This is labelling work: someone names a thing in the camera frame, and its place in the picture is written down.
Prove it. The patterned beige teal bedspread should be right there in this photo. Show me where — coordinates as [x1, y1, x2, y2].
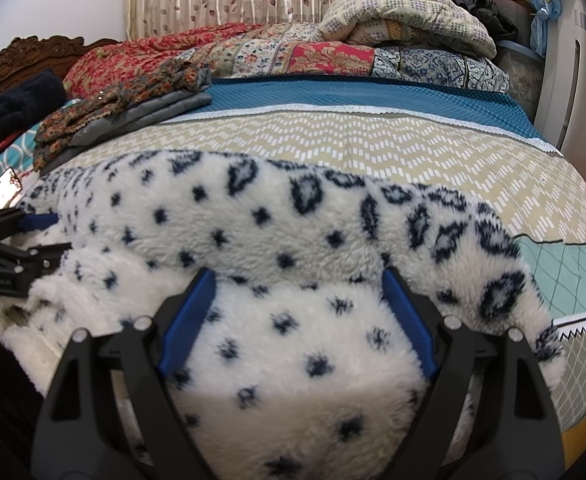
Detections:
[20, 76, 586, 433]

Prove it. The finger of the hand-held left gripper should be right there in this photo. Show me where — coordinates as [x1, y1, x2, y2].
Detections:
[0, 207, 60, 241]
[0, 241, 72, 281]

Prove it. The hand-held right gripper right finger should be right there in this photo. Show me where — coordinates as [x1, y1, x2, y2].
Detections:
[380, 266, 561, 480]

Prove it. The white spotted fleece garment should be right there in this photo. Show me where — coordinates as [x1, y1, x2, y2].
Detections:
[0, 150, 566, 480]

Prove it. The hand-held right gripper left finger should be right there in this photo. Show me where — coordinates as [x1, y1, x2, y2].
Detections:
[30, 266, 219, 480]

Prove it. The clear plastic storage box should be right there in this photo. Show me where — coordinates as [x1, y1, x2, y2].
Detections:
[493, 37, 544, 111]
[478, 0, 534, 41]

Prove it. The folded grey floral garment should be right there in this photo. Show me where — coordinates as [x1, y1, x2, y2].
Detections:
[33, 52, 214, 173]

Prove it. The carved wooden headboard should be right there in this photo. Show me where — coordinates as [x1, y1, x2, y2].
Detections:
[0, 35, 124, 111]

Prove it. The red blue patchwork quilt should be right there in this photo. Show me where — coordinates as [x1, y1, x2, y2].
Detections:
[63, 22, 511, 93]

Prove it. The folded beige dotted comforter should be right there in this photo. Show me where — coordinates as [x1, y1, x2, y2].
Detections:
[318, 0, 498, 58]

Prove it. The dark navy knit garment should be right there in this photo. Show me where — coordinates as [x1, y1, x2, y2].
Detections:
[0, 70, 68, 133]

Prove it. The teal patterned pillow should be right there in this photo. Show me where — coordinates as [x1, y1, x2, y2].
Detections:
[0, 102, 78, 196]

